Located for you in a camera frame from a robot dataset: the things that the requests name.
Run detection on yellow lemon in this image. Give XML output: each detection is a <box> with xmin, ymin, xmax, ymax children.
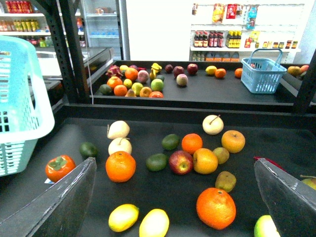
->
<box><xmin>108</xmin><ymin>204</ymin><xmax>139</xmax><ymax>232</ymax></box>
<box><xmin>139</xmin><ymin>208</ymin><xmax>170</xmax><ymax>237</ymax></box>

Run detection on green apple bottom right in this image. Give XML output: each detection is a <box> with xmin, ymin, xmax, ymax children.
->
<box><xmin>254</xmin><ymin>215</ymin><xmax>280</xmax><ymax>237</ymax></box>

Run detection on green lime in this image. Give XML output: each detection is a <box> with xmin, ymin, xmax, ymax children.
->
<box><xmin>161</xmin><ymin>134</ymin><xmax>180</xmax><ymax>151</ymax></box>

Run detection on white asian pear back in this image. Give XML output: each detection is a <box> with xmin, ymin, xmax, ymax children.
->
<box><xmin>202</xmin><ymin>115</ymin><xmax>224</xmax><ymax>135</ymax></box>

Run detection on dark avocado left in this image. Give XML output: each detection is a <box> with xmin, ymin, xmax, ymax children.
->
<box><xmin>79</xmin><ymin>142</ymin><xmax>99</xmax><ymax>159</ymax></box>

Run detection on small blue shopping basket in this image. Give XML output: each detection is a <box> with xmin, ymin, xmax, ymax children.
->
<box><xmin>241</xmin><ymin>48</ymin><xmax>287</xmax><ymax>94</ymax></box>

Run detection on dark green avocado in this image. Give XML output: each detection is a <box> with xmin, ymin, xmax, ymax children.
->
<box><xmin>146</xmin><ymin>153</ymin><xmax>168</xmax><ymax>172</ymax></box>

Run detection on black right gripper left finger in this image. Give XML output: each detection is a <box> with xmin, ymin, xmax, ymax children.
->
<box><xmin>0</xmin><ymin>158</ymin><xmax>97</xmax><ymax>237</ymax></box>

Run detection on white pear lying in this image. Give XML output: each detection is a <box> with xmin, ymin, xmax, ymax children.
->
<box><xmin>107</xmin><ymin>120</ymin><xmax>130</xmax><ymax>140</ymax></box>

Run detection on black shelf upright post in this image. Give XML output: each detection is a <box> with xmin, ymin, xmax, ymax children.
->
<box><xmin>50</xmin><ymin>0</ymin><xmax>90</xmax><ymax>104</ymax></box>

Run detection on brown kiwi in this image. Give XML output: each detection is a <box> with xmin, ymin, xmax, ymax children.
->
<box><xmin>215</xmin><ymin>171</ymin><xmax>237</xmax><ymax>193</ymax></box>
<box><xmin>213</xmin><ymin>147</ymin><xmax>230</xmax><ymax>164</ymax></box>

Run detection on pink dragon fruit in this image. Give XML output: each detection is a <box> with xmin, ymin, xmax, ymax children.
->
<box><xmin>106</xmin><ymin>65</ymin><xmax>123</xmax><ymax>78</ymax></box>

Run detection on yellow orange fruit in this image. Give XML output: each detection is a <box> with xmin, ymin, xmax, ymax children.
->
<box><xmin>193</xmin><ymin>148</ymin><xmax>218</xmax><ymax>174</ymax></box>

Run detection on persimmon with green calyx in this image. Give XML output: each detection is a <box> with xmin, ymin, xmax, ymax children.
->
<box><xmin>45</xmin><ymin>155</ymin><xmax>76</xmax><ymax>183</ymax></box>

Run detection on small orange mandarin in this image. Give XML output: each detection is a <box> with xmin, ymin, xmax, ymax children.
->
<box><xmin>181</xmin><ymin>133</ymin><xmax>203</xmax><ymax>155</ymax></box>

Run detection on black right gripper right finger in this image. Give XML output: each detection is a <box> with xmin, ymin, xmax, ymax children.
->
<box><xmin>254</xmin><ymin>158</ymin><xmax>316</xmax><ymax>237</ymax></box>

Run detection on golden round pear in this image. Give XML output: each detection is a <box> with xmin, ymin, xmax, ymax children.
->
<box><xmin>221</xmin><ymin>130</ymin><xmax>246</xmax><ymax>154</ymax></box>

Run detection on large orange front right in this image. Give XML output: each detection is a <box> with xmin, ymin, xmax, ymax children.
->
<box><xmin>196</xmin><ymin>188</ymin><xmax>237</xmax><ymax>230</ymax></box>

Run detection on black fruit display tray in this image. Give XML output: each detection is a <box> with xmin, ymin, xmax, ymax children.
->
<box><xmin>0</xmin><ymin>105</ymin><xmax>316</xmax><ymax>237</ymax></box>

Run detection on light teal plastic basket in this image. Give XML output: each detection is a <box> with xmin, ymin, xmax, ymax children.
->
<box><xmin>0</xmin><ymin>36</ymin><xmax>55</xmax><ymax>176</ymax></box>

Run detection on white round pear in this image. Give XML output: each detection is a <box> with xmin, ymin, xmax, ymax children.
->
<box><xmin>108</xmin><ymin>138</ymin><xmax>132</xmax><ymax>155</ymax></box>

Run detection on large bumpy orange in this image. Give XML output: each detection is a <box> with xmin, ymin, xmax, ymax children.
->
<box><xmin>105</xmin><ymin>151</ymin><xmax>136</xmax><ymax>183</ymax></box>

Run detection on red yellow apple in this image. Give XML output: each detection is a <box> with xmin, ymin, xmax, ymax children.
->
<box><xmin>168</xmin><ymin>150</ymin><xmax>194</xmax><ymax>175</ymax></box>

